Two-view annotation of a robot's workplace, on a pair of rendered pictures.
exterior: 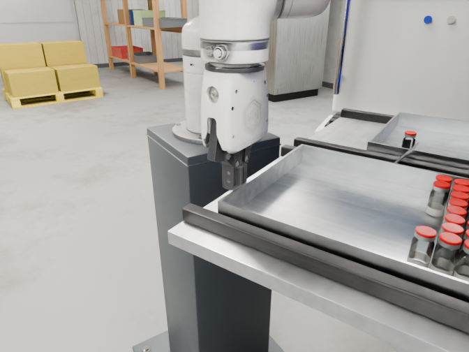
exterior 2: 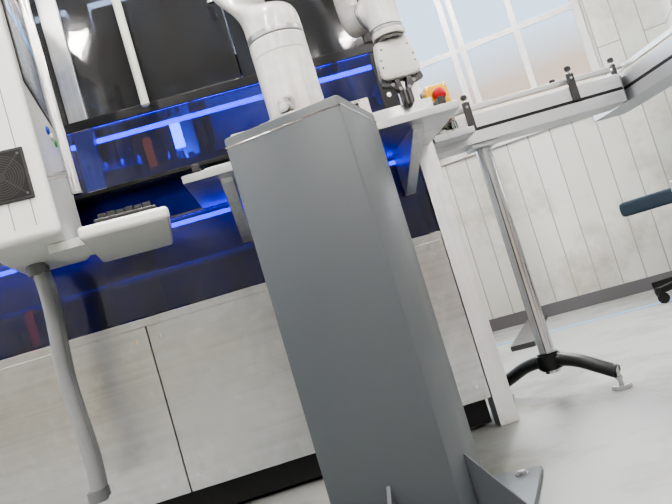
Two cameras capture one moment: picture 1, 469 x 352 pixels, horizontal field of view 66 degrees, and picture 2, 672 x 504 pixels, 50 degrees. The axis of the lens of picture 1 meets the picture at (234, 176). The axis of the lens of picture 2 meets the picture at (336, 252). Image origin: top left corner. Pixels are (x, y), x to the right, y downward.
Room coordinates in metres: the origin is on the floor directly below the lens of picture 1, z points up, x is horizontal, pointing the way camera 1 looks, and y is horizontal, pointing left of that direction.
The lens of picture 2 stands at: (1.82, 1.21, 0.49)
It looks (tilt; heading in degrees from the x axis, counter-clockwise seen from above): 4 degrees up; 231
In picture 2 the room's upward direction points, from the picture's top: 17 degrees counter-clockwise
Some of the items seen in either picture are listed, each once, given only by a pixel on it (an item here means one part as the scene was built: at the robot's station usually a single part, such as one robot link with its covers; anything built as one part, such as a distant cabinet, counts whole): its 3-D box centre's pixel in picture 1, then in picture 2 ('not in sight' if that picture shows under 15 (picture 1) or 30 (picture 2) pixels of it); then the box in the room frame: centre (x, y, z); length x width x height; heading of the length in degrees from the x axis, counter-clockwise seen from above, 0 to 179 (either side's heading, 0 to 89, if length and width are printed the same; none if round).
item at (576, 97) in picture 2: not in sight; (515, 110); (-0.22, -0.18, 0.92); 0.69 x 0.15 x 0.16; 146
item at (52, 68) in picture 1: (49, 71); not in sight; (5.07, 2.52, 0.36); 1.19 x 0.85 x 0.71; 122
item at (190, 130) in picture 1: (209, 94); (289, 83); (0.87, 0.06, 0.95); 0.19 x 0.19 x 0.18
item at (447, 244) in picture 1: (452, 222); not in sight; (0.38, -0.26, 0.91); 0.18 x 0.02 x 0.05; 146
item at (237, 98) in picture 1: (234, 101); (395, 58); (0.47, 0.00, 1.03); 0.10 x 0.07 x 0.11; 146
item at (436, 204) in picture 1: (437, 198); not in sight; (0.43, -0.28, 0.91); 0.02 x 0.02 x 0.05
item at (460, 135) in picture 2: not in sight; (449, 139); (0.06, -0.25, 0.87); 0.14 x 0.13 x 0.02; 56
